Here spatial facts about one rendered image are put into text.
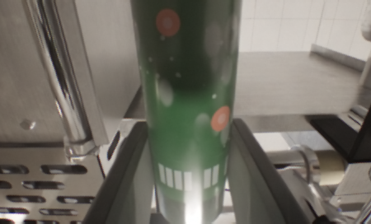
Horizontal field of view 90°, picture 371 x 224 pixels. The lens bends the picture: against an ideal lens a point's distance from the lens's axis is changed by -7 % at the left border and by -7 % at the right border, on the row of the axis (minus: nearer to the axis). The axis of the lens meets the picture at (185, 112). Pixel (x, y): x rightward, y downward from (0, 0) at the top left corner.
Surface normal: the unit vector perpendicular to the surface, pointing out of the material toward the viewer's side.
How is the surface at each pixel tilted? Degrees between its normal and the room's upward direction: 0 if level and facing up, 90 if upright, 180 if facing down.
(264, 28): 90
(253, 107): 180
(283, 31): 90
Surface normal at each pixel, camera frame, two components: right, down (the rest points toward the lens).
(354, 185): 0.00, 0.48
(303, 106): -0.03, -0.88
